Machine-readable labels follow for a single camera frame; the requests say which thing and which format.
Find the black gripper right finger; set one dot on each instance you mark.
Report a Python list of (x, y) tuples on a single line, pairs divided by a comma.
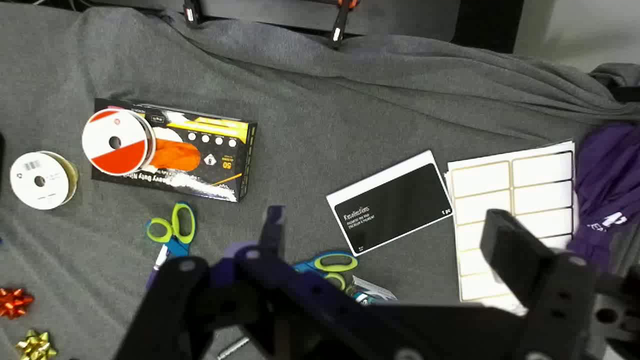
[(540, 293)]

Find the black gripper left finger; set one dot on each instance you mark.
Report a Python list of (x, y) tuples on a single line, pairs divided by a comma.
[(172, 313)]

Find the white label sheet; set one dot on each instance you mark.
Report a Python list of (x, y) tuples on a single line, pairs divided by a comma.
[(512, 193)]

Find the purple folded umbrella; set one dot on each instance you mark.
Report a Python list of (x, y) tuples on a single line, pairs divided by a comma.
[(610, 186)]

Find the gold gift bow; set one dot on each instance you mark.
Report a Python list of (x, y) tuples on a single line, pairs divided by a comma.
[(36, 344)]

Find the black box with orange print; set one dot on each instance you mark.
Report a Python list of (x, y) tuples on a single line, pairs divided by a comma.
[(212, 161)]

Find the red gift bow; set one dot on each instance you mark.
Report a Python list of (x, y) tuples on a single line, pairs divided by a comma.
[(13, 303)]

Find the black booklet with white border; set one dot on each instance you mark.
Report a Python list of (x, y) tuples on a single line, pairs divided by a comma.
[(392, 202)]

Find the red and white ribbon spool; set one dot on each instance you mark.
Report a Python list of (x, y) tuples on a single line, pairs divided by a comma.
[(117, 140)]

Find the grey table cloth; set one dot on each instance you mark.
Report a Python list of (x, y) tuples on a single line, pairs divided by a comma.
[(321, 112)]

